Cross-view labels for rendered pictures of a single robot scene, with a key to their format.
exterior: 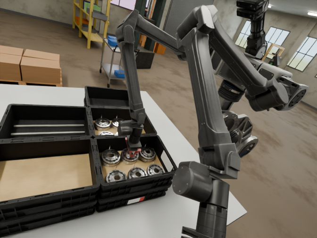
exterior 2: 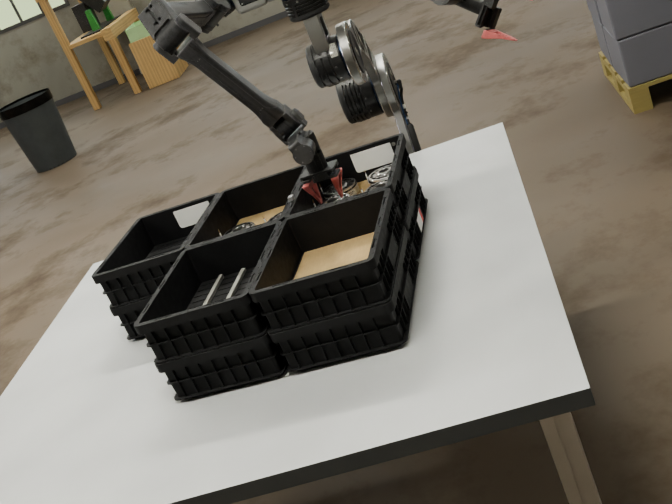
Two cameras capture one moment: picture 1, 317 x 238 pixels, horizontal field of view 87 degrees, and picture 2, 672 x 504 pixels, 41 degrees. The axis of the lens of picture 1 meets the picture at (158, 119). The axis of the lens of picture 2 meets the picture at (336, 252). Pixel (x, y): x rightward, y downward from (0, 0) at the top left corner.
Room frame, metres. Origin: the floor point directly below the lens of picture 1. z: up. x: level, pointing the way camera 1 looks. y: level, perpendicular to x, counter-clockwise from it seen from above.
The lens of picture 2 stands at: (-1.18, 1.55, 1.69)
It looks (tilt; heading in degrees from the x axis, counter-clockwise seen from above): 22 degrees down; 323
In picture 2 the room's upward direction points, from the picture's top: 23 degrees counter-clockwise
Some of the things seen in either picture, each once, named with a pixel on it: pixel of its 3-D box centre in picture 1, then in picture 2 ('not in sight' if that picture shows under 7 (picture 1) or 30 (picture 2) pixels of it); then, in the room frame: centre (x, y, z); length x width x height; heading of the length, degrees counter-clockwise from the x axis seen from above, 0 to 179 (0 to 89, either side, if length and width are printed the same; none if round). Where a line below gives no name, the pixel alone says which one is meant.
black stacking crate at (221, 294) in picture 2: (50, 129); (221, 291); (0.66, 0.54, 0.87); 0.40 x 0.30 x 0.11; 125
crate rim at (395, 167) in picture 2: (135, 156); (348, 176); (0.64, 0.04, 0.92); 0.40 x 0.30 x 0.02; 125
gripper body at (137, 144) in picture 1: (134, 137); (315, 162); (0.70, 0.09, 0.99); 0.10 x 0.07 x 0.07; 31
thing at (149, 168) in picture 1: (155, 171); (384, 173); (0.65, -0.09, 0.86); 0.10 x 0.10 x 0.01
